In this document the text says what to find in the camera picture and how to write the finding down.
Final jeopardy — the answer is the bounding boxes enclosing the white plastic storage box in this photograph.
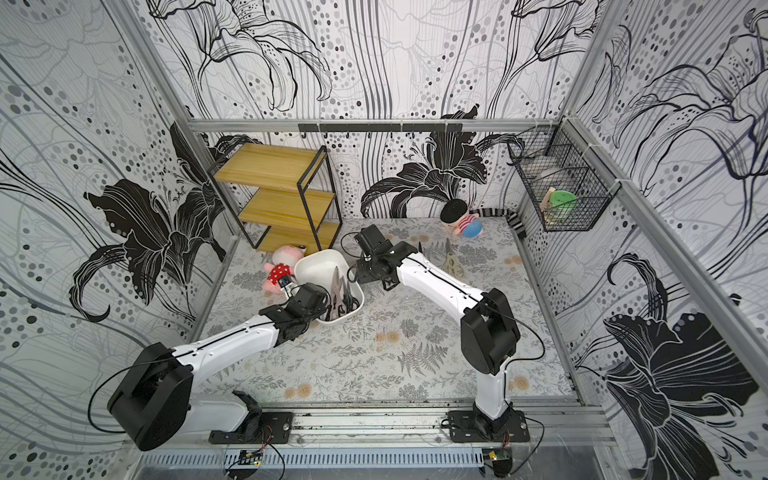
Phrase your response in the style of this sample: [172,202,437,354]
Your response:
[295,249,365,325]

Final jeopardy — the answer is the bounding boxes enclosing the beige handled scissors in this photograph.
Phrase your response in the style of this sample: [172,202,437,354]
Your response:
[441,239,465,280]

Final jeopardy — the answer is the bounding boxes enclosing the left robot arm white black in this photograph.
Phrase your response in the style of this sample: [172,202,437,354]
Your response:
[107,283,330,451]

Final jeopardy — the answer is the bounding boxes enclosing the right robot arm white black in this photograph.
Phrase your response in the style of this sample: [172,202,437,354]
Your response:
[354,225,521,421]

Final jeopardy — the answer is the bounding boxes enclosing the pink plush pig toy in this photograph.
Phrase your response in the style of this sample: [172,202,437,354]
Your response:
[262,245,306,294]

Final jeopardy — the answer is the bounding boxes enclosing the floral table mat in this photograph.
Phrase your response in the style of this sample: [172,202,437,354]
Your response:
[198,218,576,403]

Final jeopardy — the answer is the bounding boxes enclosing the wooden three tier shelf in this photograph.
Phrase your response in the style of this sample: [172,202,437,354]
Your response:
[213,143,342,254]

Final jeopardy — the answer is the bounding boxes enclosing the striped plush tail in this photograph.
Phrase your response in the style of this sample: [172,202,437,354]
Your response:
[475,208,527,240]

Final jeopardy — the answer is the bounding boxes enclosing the small circuit board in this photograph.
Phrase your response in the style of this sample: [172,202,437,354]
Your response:
[237,450,264,468]

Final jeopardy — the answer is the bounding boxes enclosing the green lid in basket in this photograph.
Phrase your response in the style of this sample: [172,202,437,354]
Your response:
[549,190,579,212]

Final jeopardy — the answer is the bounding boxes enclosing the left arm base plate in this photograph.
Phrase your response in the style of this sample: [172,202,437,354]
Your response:
[208,411,294,445]

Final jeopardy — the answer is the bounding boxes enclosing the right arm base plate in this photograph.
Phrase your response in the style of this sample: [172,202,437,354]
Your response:
[441,408,530,443]

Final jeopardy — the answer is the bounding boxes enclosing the black wire basket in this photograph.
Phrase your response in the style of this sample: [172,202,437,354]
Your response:
[506,124,612,232]

